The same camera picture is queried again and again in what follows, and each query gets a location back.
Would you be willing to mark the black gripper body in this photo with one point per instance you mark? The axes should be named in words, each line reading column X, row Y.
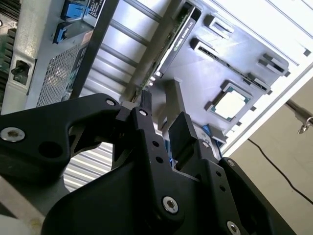
column 102, row 208

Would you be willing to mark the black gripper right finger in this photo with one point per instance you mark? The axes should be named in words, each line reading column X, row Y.
column 215, row 176

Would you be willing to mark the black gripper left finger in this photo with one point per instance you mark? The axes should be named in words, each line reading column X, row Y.
column 36, row 127

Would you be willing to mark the black Nvidia graphics card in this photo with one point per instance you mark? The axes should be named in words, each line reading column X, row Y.
column 181, row 41

